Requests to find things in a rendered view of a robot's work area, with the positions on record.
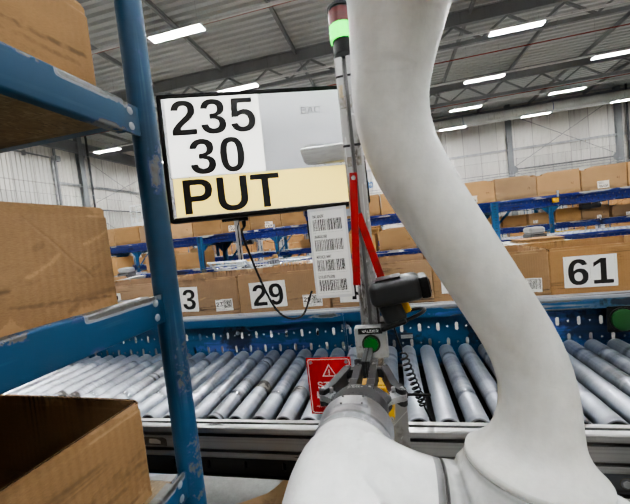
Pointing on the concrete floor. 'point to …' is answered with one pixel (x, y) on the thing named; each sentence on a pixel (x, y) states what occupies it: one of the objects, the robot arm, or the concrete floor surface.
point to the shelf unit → (166, 271)
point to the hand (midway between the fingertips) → (368, 362)
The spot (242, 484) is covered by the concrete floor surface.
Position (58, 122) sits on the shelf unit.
